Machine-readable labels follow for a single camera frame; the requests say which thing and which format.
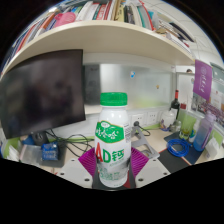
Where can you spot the white jug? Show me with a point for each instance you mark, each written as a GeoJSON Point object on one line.
{"type": "Point", "coordinates": [167, 119]}

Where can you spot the photo print wall poster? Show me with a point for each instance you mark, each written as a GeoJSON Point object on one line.
{"type": "Point", "coordinates": [216, 106]}

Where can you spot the flat round red coaster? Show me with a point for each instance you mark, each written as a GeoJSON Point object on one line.
{"type": "Point", "coordinates": [127, 184]}

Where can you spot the white green-capped drink bottle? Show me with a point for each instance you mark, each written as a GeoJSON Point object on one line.
{"type": "Point", "coordinates": [112, 140]}

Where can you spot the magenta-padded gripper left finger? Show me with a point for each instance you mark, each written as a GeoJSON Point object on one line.
{"type": "Point", "coordinates": [88, 161]}

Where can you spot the small blue electronic device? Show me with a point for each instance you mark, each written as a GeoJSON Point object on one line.
{"type": "Point", "coordinates": [50, 151]}

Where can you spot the dark blue mat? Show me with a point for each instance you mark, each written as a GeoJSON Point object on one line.
{"type": "Point", "coordinates": [195, 155]}

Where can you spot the white paper notes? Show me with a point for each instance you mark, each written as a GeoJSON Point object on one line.
{"type": "Point", "coordinates": [211, 146]}

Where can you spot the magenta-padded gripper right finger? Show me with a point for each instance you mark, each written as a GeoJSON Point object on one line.
{"type": "Point", "coordinates": [140, 161]}

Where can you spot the black desk mat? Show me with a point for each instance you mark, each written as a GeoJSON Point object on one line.
{"type": "Point", "coordinates": [170, 163]}

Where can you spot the black computer monitor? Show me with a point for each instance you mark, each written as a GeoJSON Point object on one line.
{"type": "Point", "coordinates": [40, 93]}

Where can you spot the dark wine bottle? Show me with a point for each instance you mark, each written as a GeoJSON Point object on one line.
{"type": "Point", "coordinates": [175, 105]}

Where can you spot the purple translucent water bottle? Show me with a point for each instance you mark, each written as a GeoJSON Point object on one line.
{"type": "Point", "coordinates": [204, 131]}

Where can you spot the green translucent cup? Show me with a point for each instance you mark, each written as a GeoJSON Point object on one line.
{"type": "Point", "coordinates": [187, 128]}

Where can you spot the purple hanging banner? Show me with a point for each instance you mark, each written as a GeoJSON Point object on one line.
{"type": "Point", "coordinates": [202, 80]}

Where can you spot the white wall socket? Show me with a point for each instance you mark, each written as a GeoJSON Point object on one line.
{"type": "Point", "coordinates": [152, 117]}
{"type": "Point", "coordinates": [137, 119]}

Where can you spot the clear plastic box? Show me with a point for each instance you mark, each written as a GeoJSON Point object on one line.
{"type": "Point", "coordinates": [30, 153]}

